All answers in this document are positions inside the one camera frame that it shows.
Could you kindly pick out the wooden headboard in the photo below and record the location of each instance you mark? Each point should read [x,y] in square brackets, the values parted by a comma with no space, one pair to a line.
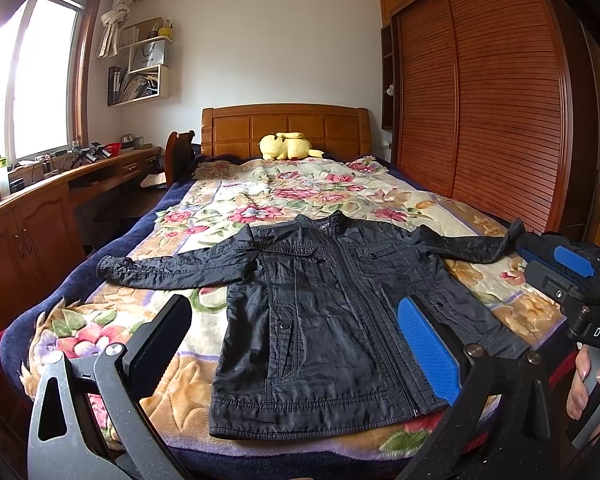
[340,131]

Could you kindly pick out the wooden louvered wardrobe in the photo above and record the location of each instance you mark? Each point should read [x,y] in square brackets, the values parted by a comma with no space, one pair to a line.
[493,103]

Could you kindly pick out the white wall shelf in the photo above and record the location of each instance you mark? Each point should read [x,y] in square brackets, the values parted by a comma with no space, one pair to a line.
[143,74]

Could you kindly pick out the black jacket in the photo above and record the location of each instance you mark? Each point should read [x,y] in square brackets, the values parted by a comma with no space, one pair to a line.
[312,347]

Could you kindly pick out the wooden desk cabinet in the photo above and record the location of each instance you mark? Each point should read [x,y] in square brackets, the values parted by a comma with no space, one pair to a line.
[40,242]

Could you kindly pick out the wooden chair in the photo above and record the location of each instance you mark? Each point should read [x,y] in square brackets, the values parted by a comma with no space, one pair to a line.
[178,153]

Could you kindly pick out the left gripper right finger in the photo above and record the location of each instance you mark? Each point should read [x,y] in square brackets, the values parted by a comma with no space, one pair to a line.
[499,424]

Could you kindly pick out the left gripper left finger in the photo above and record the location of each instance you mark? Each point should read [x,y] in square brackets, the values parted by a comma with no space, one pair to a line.
[87,422]

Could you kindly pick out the yellow plush toy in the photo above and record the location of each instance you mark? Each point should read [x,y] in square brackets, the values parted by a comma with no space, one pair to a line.
[287,145]

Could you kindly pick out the tied white curtain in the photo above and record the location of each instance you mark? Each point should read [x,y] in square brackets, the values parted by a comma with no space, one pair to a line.
[112,22]

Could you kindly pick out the red basket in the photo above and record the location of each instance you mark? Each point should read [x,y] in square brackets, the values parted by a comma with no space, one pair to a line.
[113,148]

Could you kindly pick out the window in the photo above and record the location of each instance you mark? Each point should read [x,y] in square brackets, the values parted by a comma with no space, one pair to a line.
[42,60]

